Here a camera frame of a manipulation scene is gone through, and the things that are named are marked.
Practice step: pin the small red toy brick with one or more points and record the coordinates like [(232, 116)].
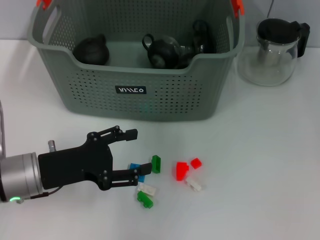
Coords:
[(195, 163)]

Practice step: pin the green toy brick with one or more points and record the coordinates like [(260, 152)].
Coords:
[(144, 199), (156, 163)]

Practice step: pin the silver left flange pin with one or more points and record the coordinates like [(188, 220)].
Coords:
[(52, 145)]

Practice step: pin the black clay teapot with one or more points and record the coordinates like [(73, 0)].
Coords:
[(91, 51)]

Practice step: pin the grey-green perforated storage bin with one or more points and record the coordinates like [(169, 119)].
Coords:
[(150, 105)]

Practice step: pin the white studded toy brick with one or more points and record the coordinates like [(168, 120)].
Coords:
[(147, 190)]

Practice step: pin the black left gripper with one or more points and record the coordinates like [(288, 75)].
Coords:
[(75, 165)]

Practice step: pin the blue toy brick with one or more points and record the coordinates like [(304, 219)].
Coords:
[(133, 166)]

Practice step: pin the white toy plate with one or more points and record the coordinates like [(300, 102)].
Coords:
[(194, 184)]

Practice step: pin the glass pitcher with black lid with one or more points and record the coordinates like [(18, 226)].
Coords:
[(270, 65)]

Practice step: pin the red wedge toy brick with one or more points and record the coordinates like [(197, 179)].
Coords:
[(181, 171)]

